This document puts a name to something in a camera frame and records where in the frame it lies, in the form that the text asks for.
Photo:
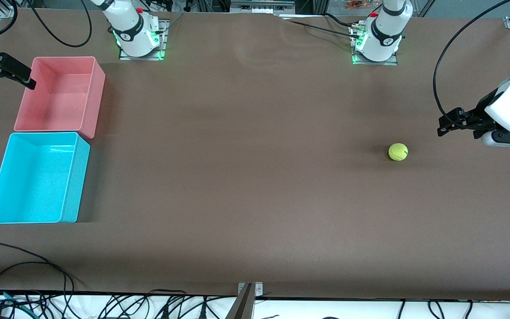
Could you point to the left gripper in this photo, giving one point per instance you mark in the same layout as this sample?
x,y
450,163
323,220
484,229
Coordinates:
x,y
477,117

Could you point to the yellow-green tennis ball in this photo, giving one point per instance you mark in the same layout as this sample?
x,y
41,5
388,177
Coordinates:
x,y
398,152

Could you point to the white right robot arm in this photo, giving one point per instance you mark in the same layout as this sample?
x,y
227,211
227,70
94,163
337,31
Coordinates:
x,y
129,26

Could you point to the pink plastic bin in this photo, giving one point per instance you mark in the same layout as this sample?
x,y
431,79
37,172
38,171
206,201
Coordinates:
x,y
64,102

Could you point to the blue plastic bin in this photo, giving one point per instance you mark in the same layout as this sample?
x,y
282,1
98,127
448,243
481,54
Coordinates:
x,y
33,186

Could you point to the grey power strip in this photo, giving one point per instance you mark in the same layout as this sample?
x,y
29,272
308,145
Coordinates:
x,y
261,5

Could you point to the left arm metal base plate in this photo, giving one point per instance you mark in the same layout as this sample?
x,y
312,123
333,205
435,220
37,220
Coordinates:
x,y
392,62

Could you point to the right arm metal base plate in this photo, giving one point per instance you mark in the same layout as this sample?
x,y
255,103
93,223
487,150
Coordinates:
x,y
163,46

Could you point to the silver metal bracket plate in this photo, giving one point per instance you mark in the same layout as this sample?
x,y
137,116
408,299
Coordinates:
x,y
258,289

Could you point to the grey metal camera pole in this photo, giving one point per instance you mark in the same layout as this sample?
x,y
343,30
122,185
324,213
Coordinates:
x,y
242,305

